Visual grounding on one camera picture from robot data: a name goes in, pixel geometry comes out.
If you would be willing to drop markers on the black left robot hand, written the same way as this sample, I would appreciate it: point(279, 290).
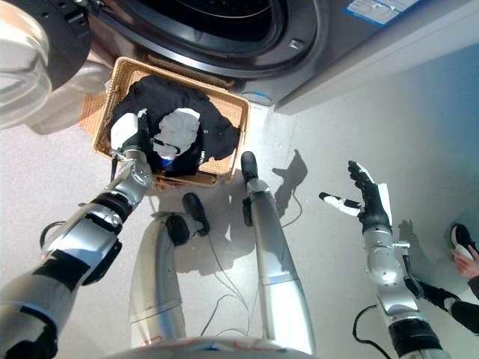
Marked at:
point(125, 131)

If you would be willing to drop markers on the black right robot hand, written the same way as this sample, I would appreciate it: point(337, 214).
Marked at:
point(374, 203)

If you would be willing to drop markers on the black garment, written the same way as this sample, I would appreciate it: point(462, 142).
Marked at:
point(179, 93)

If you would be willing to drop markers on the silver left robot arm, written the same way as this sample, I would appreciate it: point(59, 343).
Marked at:
point(75, 247)

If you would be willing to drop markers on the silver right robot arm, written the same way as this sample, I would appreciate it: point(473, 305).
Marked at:
point(385, 269)

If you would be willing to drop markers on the woven wicker laundry basket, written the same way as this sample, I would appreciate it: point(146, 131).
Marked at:
point(228, 112)

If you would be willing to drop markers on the round washing machine door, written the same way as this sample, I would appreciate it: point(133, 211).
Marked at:
point(33, 48)

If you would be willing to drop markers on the grey front-load washing machine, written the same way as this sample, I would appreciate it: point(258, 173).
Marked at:
point(337, 45)

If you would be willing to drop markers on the white garment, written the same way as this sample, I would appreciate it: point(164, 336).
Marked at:
point(179, 129)

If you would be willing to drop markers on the black white person's shoe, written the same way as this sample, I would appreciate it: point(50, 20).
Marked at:
point(462, 237)

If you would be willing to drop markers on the black left robot foot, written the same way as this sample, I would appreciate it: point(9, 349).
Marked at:
point(196, 211)

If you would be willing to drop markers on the black robot foot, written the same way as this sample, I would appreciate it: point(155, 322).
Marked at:
point(249, 164)
point(196, 211)

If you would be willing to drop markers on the person's bare hand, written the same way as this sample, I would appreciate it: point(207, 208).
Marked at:
point(466, 265)

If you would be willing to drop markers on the silver right robot leg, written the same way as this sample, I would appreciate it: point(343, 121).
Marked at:
point(277, 261)

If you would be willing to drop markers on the silver robot leg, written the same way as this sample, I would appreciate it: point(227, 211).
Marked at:
point(157, 280)
point(277, 261)

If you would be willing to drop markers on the black right robot foot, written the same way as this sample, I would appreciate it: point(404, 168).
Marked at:
point(249, 164)

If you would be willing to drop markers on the black trouser leg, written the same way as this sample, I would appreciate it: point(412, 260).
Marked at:
point(467, 316)

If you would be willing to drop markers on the silver left robot leg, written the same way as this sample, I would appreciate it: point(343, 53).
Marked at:
point(157, 280)

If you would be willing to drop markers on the blue white energy label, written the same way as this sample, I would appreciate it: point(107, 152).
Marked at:
point(374, 7)

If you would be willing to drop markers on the grey robot torso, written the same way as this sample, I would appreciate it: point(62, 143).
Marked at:
point(202, 348)

